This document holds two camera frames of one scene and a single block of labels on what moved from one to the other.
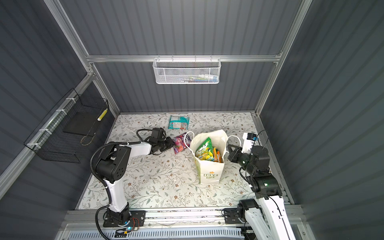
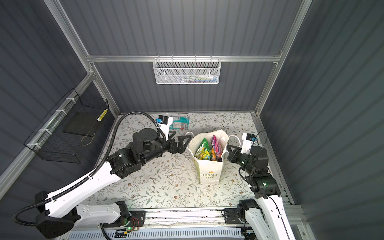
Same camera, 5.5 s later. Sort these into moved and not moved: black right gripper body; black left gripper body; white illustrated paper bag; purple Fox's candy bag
Moved: purple Fox's candy bag
Not moved: white illustrated paper bag; black left gripper body; black right gripper body
